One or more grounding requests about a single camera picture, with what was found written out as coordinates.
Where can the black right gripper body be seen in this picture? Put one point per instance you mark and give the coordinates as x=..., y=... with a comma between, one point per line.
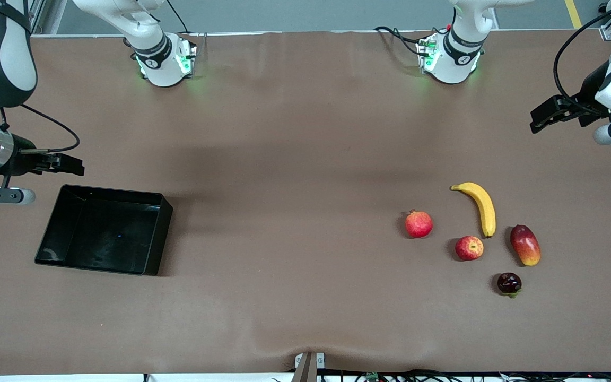
x=23, y=158

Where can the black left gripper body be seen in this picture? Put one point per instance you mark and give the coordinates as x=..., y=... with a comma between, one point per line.
x=591, y=90

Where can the black plastic box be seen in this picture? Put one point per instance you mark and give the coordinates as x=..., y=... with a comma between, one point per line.
x=104, y=233

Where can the yellow banana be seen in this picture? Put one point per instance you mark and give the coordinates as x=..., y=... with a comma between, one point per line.
x=483, y=204

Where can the red apple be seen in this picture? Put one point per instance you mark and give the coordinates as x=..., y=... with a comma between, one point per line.
x=469, y=248

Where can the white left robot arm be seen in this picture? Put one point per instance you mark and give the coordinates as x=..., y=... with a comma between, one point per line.
x=451, y=66

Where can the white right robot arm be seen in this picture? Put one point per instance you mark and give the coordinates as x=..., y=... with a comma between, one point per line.
x=165, y=69

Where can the red yellow mango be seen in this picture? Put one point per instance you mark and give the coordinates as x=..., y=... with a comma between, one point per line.
x=525, y=245

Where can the dark purple mangosteen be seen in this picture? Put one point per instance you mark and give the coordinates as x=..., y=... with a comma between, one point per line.
x=509, y=283

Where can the red pomegranate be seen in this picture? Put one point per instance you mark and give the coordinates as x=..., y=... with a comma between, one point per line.
x=418, y=225

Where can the brown table mat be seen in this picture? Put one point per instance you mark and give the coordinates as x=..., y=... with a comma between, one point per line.
x=284, y=297

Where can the aluminium frame post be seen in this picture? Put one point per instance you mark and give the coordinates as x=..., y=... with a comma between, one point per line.
x=609, y=33
x=37, y=16

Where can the grey metal bracket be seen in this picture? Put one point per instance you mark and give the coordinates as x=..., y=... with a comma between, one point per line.
x=308, y=369

